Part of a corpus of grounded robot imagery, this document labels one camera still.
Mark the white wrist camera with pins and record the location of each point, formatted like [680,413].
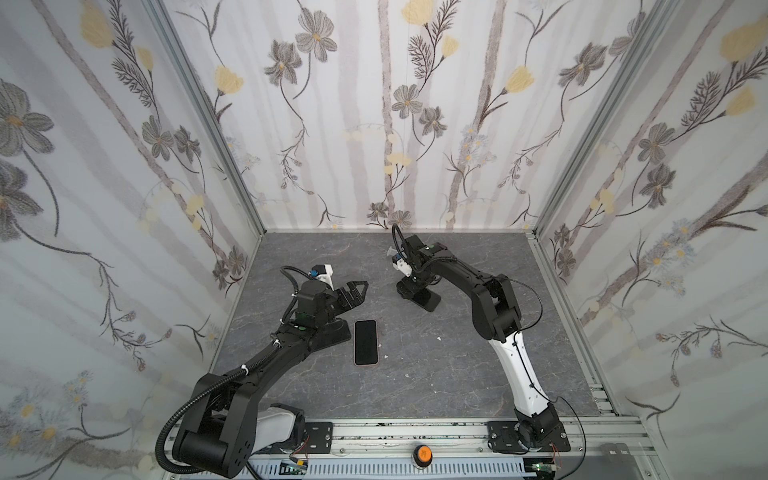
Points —
[323,273]
[401,265]

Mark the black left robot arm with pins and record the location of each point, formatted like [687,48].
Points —
[216,429]

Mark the orange emergency stop button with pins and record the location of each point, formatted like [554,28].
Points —
[422,456]

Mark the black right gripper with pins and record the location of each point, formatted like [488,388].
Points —
[417,285]

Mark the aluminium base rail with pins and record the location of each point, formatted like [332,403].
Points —
[450,448]

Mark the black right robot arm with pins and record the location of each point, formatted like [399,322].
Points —
[496,317]

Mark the phone with pink case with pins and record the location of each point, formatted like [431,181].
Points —
[365,343]

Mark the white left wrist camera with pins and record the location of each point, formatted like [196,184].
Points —
[323,273]

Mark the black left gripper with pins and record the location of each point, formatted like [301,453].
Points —
[339,297]

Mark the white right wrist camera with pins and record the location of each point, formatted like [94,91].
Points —
[401,265]

